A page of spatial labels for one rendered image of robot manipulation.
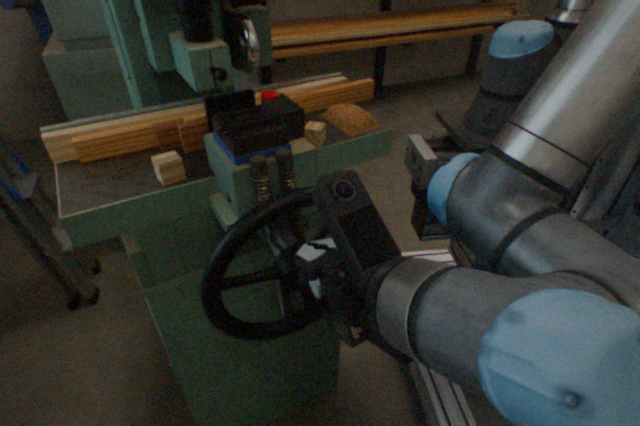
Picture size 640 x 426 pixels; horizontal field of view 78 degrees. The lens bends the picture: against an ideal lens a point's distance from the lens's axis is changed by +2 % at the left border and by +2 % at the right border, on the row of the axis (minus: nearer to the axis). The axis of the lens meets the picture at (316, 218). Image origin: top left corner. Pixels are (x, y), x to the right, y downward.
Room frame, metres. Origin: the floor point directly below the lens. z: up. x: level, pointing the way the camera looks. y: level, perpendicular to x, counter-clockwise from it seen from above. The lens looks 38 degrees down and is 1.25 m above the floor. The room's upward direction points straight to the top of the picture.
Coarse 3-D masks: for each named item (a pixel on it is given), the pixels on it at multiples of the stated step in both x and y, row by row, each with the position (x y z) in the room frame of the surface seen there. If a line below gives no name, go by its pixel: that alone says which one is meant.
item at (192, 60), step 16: (176, 32) 0.78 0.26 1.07; (176, 48) 0.74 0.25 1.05; (192, 48) 0.67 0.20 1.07; (208, 48) 0.68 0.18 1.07; (224, 48) 0.69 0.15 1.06; (176, 64) 0.77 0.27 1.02; (192, 64) 0.66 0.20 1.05; (208, 64) 0.68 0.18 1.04; (224, 64) 0.69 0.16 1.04; (192, 80) 0.67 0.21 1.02; (208, 80) 0.68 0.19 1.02
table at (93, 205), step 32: (384, 128) 0.74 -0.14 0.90; (96, 160) 0.61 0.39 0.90; (128, 160) 0.61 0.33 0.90; (192, 160) 0.61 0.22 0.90; (320, 160) 0.65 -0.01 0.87; (352, 160) 0.69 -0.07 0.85; (64, 192) 0.51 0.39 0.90; (96, 192) 0.51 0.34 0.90; (128, 192) 0.51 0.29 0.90; (160, 192) 0.51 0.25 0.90; (192, 192) 0.53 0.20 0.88; (64, 224) 0.44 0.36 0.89; (96, 224) 0.46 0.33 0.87; (128, 224) 0.48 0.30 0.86; (224, 224) 0.47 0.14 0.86
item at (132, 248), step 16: (288, 224) 0.62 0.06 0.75; (304, 224) 0.63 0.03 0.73; (320, 224) 0.65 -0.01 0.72; (128, 240) 0.51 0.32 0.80; (176, 240) 0.51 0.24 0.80; (192, 240) 0.52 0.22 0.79; (208, 240) 0.54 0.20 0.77; (256, 240) 0.58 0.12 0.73; (144, 256) 0.48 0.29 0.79; (160, 256) 0.49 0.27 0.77; (176, 256) 0.51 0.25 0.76; (192, 256) 0.52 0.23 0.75; (208, 256) 0.53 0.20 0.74; (144, 272) 0.48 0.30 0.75; (160, 272) 0.49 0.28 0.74; (176, 272) 0.50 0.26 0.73; (192, 272) 0.52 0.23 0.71; (144, 288) 0.47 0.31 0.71
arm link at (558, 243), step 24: (552, 216) 0.24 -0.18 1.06; (528, 240) 0.22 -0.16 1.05; (552, 240) 0.21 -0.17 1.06; (576, 240) 0.21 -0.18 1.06; (600, 240) 0.21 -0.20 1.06; (504, 264) 0.22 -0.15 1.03; (528, 264) 0.21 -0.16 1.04; (552, 264) 0.20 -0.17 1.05; (576, 264) 0.19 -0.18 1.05; (600, 264) 0.19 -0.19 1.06; (624, 264) 0.19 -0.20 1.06; (624, 288) 0.16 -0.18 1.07
